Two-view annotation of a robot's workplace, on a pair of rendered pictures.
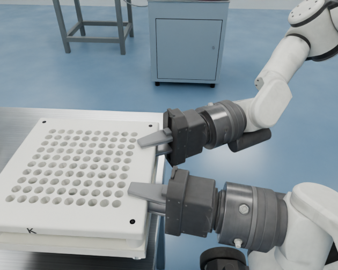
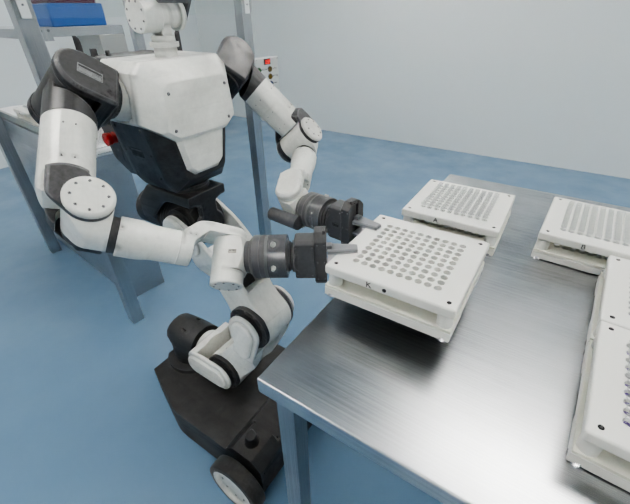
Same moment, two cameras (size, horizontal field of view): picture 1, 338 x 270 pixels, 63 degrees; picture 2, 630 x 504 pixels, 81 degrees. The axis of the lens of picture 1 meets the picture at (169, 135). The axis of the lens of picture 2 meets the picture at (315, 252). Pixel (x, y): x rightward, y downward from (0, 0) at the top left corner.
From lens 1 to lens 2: 0.99 m
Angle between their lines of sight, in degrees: 102
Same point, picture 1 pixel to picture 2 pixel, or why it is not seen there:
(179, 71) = not seen: outside the picture
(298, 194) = (297, 187)
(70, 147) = (418, 266)
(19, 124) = (524, 472)
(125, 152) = (371, 249)
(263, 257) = (268, 313)
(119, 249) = not seen: hidden behind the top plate
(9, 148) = (518, 410)
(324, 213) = (300, 177)
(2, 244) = not seen: hidden behind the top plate
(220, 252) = (238, 470)
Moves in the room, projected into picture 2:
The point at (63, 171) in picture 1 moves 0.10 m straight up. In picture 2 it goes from (424, 250) to (432, 205)
